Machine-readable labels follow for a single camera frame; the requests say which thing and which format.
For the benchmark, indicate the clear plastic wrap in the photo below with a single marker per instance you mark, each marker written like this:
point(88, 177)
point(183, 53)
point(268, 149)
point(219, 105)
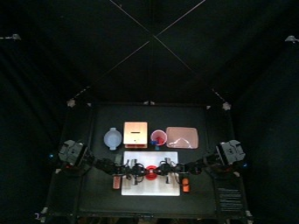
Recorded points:
point(179, 143)

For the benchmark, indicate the white rectangular work mat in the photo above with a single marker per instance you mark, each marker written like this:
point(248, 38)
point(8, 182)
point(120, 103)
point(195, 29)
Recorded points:
point(151, 189)

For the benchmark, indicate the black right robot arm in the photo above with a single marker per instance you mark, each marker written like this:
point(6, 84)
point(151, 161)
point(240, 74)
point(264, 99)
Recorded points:
point(229, 151)

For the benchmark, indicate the pink square tray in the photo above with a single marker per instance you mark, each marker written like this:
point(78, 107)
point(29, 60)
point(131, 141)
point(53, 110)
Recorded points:
point(183, 132)

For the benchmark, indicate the red play dough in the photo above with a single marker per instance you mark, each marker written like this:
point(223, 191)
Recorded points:
point(151, 177)

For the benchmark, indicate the small blue toy piece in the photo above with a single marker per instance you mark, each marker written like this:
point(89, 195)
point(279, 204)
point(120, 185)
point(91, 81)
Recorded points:
point(155, 143)

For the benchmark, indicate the red cup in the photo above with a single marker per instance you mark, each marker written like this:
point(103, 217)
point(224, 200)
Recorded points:
point(159, 136)

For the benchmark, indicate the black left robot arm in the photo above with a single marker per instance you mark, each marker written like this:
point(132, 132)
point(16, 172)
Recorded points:
point(73, 153)

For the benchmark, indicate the round metal cookie cutter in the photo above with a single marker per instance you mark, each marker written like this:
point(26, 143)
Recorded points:
point(151, 170)

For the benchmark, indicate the metal frame bracket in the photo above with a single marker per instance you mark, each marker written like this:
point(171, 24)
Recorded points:
point(70, 102)
point(14, 37)
point(225, 106)
point(291, 38)

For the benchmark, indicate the copper wooden box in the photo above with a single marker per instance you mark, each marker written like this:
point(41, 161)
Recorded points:
point(135, 132)

